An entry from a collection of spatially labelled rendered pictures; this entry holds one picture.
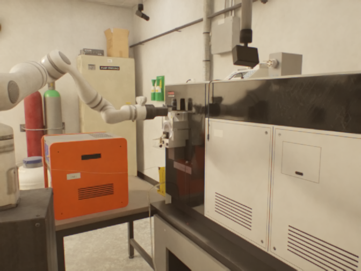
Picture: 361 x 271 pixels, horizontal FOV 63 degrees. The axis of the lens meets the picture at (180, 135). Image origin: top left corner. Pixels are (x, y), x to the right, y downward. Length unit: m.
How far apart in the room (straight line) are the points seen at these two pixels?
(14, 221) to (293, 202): 0.80
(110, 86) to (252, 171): 3.62
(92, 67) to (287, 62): 3.45
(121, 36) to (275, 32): 2.68
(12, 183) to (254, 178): 0.80
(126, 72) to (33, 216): 4.00
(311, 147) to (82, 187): 1.23
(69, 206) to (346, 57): 1.93
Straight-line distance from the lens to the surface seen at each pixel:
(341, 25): 2.32
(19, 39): 4.78
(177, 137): 1.48
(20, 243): 0.80
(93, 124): 4.50
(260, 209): 1.17
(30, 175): 3.32
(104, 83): 4.54
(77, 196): 1.76
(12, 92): 0.82
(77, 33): 4.92
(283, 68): 1.41
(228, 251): 1.33
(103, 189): 1.79
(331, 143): 0.95
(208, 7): 3.30
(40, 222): 0.77
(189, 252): 1.54
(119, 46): 4.69
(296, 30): 2.51
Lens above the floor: 1.38
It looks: 8 degrees down
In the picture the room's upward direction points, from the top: straight up
